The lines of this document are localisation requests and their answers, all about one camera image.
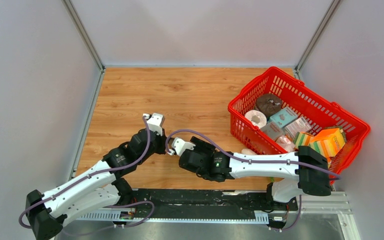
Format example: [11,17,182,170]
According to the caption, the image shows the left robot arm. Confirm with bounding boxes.
[19,123,167,240]

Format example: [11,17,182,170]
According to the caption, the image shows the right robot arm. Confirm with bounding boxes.
[171,137,331,210]

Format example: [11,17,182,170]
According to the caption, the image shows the teal small box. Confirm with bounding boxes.
[267,107,298,129]

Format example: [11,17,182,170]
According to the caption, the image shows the white tissue roll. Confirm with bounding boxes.
[244,109,268,129]

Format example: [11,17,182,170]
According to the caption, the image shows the brown round chocolate cake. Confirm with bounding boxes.
[254,93,283,118]

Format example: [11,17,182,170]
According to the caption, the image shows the striped colourful sponge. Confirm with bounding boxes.
[292,132,315,150]

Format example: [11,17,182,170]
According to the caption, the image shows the pink transparent packet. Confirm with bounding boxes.
[283,116,312,140]

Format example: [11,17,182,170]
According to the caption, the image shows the orange sponge pack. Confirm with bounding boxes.
[309,126,347,158]

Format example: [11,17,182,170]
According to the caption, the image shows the red plastic basket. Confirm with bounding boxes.
[227,66,371,174]

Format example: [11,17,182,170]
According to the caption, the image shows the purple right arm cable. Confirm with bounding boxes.
[164,129,342,232]

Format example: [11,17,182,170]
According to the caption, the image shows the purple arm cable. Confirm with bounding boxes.
[18,114,156,233]
[164,129,342,232]

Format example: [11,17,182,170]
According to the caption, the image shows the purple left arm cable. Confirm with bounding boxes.
[18,114,156,233]

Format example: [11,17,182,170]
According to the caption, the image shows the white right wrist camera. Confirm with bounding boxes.
[167,137,196,157]

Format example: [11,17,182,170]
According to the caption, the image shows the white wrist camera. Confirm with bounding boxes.
[142,112,165,136]
[167,137,196,157]

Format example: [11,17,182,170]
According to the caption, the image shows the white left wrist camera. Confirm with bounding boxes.
[142,112,165,136]

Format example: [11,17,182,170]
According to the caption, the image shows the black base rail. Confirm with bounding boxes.
[97,188,301,229]

